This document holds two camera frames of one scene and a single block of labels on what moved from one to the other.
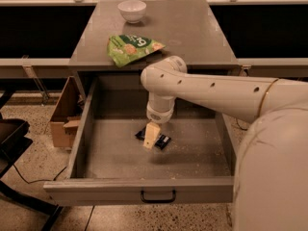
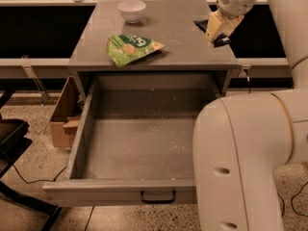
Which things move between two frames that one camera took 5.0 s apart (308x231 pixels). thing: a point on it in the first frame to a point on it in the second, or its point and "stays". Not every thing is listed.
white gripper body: x=159 y=115 to x=235 y=4
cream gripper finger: x=151 y=134 to x=218 y=24
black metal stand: x=13 y=142 stays
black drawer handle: x=160 y=200 stays
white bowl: x=133 y=11 stays
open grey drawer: x=192 y=162 stays
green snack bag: x=125 y=48 stays
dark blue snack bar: x=161 y=142 to x=219 y=39
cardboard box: x=66 y=117 stays
